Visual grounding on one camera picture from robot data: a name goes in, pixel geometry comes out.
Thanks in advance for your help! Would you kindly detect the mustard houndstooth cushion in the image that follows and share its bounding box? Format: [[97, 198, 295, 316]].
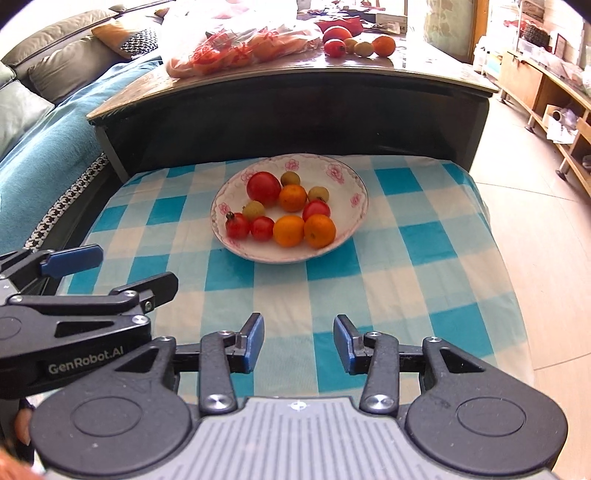
[[91, 21, 160, 61]]

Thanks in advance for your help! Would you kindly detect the white floral rim plate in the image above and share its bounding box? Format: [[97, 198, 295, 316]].
[[211, 154, 369, 264]]

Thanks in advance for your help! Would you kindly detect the clear plastic bag of produce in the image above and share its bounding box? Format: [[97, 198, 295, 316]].
[[164, 0, 324, 78]]

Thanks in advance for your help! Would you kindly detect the wooden media cabinet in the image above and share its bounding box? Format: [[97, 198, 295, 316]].
[[499, 48, 591, 195]]

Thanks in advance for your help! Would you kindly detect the blue white checked tablecloth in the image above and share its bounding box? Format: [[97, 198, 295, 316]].
[[60, 154, 536, 402]]

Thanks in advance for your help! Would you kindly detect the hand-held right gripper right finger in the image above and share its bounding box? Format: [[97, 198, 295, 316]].
[[333, 314, 502, 415]]

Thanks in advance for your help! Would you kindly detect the dark coffee table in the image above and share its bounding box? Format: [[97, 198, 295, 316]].
[[87, 28, 500, 185]]

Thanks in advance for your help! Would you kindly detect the grey green cushion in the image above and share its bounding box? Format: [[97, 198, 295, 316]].
[[0, 65, 56, 158]]

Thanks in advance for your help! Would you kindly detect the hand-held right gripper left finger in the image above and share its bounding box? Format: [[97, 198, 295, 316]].
[[97, 312, 266, 415]]

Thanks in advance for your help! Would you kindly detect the red cherry tomato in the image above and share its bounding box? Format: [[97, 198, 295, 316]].
[[302, 199, 332, 222], [250, 216, 275, 242], [225, 212, 251, 240]]

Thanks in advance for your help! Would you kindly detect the person's left hand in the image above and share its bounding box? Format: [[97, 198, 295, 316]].
[[14, 408, 34, 446]]

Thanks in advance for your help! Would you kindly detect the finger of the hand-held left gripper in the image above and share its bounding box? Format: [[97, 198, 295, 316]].
[[8, 271, 179, 354], [0, 244, 105, 296]]

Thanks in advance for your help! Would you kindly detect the dark woven basket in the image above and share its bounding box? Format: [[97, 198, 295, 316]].
[[521, 22, 552, 47]]

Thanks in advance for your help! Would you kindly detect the large red tomato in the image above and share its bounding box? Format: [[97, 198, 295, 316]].
[[246, 171, 282, 207]]

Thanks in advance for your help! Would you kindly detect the white crumpled plastic wrap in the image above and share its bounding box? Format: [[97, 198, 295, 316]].
[[545, 105, 580, 144]]

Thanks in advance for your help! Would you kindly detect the small orange mandarin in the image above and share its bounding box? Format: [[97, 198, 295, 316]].
[[273, 215, 305, 248], [278, 184, 308, 213], [303, 213, 337, 249]]

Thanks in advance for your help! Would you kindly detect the grey sofa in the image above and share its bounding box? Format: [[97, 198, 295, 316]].
[[0, 4, 167, 104]]

